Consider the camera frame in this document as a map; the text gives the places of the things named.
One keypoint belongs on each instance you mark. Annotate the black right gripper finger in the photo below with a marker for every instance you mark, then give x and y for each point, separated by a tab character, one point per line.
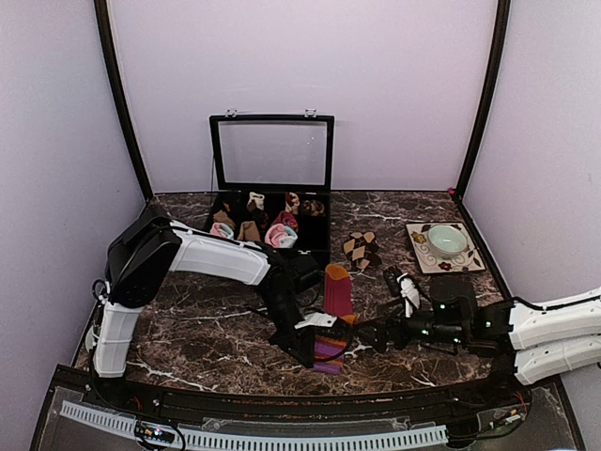
395	281
374	335

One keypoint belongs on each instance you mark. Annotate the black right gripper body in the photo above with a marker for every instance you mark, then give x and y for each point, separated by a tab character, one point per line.
445	334

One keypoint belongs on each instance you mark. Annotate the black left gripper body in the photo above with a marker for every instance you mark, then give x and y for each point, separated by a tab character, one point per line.
275	304

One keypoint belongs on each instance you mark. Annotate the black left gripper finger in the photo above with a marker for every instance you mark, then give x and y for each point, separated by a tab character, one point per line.
302	348
338	337

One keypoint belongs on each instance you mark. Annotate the maroon purple orange striped sock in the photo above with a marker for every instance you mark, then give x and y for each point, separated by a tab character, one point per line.
336	302

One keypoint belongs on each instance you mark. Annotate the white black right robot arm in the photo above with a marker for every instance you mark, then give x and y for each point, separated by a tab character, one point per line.
532	341

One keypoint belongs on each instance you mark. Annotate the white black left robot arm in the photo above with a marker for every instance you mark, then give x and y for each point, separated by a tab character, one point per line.
154	245

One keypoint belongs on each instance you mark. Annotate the brown argyle rolled sock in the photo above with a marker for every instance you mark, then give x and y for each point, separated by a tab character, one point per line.
361	250

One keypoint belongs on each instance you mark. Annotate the pale green ceramic bowl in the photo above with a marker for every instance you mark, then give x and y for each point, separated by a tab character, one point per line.
446	241

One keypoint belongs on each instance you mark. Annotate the pink white rolled sock right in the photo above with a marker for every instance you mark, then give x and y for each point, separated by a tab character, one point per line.
281	236

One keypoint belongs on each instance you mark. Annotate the pink white rolled sock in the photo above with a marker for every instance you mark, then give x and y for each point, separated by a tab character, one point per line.
222	230
281	236

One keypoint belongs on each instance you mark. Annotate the square floral ceramic plate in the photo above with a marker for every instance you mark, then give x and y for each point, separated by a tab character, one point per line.
468	261

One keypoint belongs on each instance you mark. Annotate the brown tan rolled sock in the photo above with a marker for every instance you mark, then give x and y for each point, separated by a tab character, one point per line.
249	231

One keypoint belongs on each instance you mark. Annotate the maroon teal rolled sock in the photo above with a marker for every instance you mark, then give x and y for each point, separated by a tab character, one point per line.
288	219

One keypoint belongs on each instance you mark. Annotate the leopard pattern rolled sock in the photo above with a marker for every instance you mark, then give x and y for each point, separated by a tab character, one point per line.
312	207

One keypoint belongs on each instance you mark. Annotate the pink white rolled sock left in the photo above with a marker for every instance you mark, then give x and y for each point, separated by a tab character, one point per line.
222	230

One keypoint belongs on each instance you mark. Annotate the cream brown rolled sock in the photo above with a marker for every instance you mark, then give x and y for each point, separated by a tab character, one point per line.
256	201

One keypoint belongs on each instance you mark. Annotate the black sock organizer box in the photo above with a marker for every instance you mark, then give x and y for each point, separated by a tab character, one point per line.
287	158

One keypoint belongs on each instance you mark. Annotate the pale green bowl left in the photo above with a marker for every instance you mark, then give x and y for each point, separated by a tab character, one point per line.
90	339

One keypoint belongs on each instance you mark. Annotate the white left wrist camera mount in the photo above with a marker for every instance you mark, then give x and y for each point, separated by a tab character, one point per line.
316	319

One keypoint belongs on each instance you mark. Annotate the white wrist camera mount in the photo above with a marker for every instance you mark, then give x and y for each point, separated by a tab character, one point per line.
316	319
409	293

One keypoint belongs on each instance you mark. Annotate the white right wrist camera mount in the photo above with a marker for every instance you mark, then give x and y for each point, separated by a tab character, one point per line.
409	293

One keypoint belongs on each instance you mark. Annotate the white slotted cable duct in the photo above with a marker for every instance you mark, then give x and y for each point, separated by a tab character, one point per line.
155	436

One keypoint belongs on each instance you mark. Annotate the black front table rail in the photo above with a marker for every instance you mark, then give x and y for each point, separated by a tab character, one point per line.
296	395

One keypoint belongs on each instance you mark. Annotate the black right frame post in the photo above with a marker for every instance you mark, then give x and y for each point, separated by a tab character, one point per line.
486	98

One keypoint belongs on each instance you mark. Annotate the black frame post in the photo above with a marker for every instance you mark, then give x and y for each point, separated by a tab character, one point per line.
108	48
486	98

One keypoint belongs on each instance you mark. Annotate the black left frame post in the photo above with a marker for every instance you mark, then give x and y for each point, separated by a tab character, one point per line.
108	48

